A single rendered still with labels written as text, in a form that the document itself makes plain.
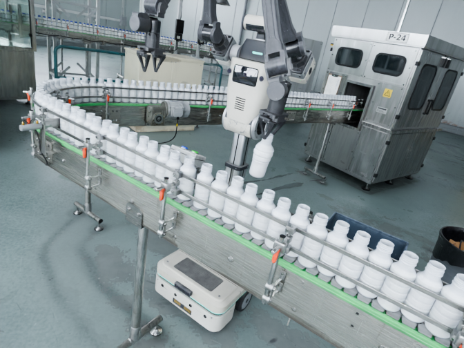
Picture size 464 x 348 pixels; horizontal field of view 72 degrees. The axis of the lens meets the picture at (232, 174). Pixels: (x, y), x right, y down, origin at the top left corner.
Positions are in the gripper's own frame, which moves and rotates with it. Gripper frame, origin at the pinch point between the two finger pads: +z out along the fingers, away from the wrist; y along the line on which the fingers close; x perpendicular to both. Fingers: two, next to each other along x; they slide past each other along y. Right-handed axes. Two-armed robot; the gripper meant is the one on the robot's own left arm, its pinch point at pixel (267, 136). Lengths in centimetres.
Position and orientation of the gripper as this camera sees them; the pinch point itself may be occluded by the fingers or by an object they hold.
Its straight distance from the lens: 116.4
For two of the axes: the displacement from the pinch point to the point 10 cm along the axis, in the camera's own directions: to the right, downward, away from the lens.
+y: 6.0, -1.9, 7.7
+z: -2.4, 8.8, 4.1
